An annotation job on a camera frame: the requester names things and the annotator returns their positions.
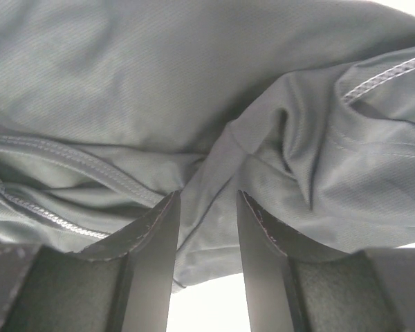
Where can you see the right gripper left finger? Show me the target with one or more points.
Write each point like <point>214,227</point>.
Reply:
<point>121,283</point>

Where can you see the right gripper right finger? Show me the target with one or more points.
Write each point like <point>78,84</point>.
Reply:
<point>294,283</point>

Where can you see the dark grey t-shirt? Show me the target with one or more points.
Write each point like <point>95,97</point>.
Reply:
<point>106,107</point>

